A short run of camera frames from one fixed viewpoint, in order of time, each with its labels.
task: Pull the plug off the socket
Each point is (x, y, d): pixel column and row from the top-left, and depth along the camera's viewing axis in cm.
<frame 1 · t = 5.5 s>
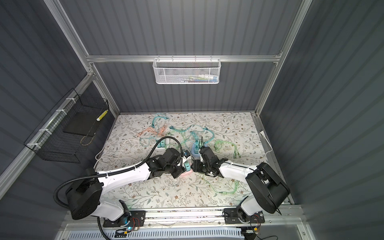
left hand: (183, 166, 84), fingers open
right hand: (194, 168, 88), fingers open
blue power strip: (195, 150, 93), point 7 cm above the table

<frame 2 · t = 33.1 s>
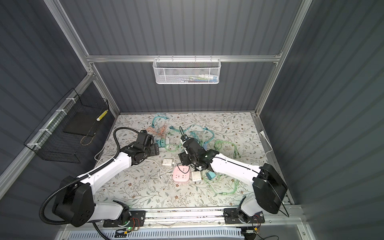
left hand: (150, 148, 88), fingers open
right hand: (185, 153, 83), fingers open
white charger plug: (167, 162, 93), point 2 cm above the table
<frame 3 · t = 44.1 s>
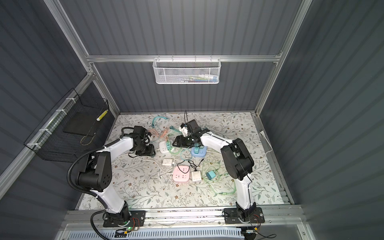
left hand: (150, 153, 95), fingers open
right hand: (177, 145, 92), fingers open
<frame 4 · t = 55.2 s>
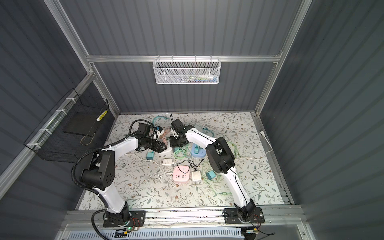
left hand: (160, 145, 97), fingers open
right hand: (172, 146, 98), fingers open
teal charger plug: (150, 155, 96), point 3 cm above the table
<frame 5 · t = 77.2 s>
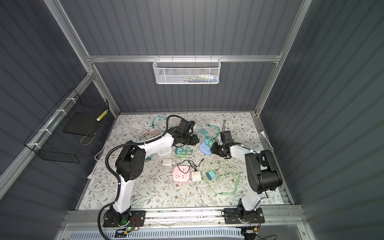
left hand: (198, 140, 95), fingers open
right hand: (214, 150, 96), fingers open
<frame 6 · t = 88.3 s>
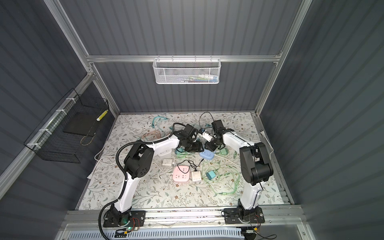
left hand: (201, 150, 97), fingers open
right hand: (210, 144, 97), fingers open
